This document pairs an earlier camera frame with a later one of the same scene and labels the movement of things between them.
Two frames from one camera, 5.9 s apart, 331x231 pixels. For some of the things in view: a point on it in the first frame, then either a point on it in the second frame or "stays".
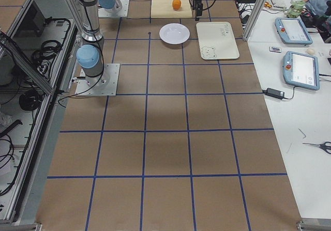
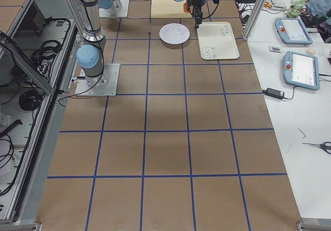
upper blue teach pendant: (292, 31) stays
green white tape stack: (295, 9) stays
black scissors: (322, 145) stays
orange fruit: (177, 4) -> (185, 8)
